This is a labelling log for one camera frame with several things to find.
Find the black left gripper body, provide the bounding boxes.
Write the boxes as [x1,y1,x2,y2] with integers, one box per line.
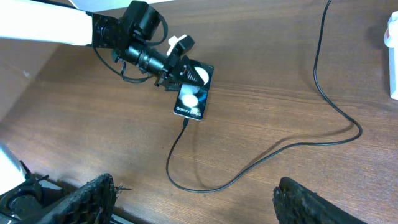
[123,35,195,91]

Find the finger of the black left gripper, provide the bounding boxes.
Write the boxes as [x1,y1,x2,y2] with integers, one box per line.
[180,55,205,86]

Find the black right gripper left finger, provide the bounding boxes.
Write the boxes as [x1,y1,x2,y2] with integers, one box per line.
[17,174,124,224]

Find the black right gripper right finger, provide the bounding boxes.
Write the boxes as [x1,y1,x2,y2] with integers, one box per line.
[272,177,364,224]

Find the black smartphone silver frame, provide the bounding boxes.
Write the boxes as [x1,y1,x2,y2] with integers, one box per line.
[173,62,214,121]

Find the black phone charger cable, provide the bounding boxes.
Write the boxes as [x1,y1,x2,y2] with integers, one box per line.
[165,0,364,194]

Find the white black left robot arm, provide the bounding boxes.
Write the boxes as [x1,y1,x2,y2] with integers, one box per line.
[1,0,210,91]

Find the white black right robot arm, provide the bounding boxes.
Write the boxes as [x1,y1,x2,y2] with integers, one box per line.
[1,144,361,224]

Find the white power strip red switches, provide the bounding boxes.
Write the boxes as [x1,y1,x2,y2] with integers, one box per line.
[384,11,397,100]

